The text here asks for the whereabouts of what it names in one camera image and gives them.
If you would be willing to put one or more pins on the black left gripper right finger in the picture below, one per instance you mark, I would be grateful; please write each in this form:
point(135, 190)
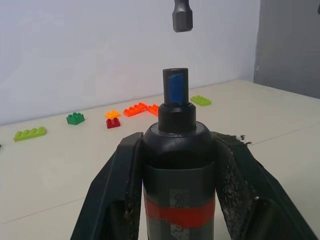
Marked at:
point(252, 190)

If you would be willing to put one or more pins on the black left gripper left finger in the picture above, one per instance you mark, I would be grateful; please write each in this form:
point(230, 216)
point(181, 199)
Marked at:
point(110, 190)

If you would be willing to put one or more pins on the grey metal screwdriver bit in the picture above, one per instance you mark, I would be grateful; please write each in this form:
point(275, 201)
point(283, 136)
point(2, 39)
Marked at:
point(182, 18)

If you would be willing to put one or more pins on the red toy brick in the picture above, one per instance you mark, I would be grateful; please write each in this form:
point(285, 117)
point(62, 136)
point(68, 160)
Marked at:
point(113, 123)

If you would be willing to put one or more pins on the yellow toy brick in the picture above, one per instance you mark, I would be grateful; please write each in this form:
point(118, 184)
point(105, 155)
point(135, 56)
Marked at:
point(113, 114)

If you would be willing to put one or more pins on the dark green toy brick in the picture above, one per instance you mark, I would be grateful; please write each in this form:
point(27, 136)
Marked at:
point(75, 118)

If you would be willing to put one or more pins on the long orange toy brick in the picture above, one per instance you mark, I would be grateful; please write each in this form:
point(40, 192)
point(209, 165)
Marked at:
point(135, 109)

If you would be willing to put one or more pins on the short orange toy brick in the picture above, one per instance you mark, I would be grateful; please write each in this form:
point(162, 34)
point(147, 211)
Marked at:
point(153, 109)

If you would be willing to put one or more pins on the long lime green toy brick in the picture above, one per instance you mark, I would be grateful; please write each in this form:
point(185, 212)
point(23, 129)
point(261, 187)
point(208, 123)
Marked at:
point(30, 133)

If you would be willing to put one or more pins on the short lime green toy brick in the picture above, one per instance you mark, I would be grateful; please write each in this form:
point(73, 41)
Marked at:
point(201, 100)

